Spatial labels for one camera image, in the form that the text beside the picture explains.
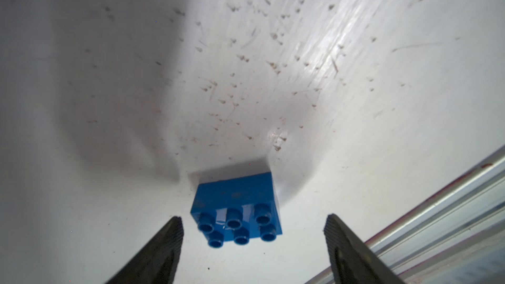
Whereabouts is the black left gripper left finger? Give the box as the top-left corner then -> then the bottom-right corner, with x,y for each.
108,216 -> 184,284

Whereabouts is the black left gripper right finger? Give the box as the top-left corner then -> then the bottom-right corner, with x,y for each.
324,214 -> 403,284

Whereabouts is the small blue lego brick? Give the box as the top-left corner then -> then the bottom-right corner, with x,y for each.
190,172 -> 283,249

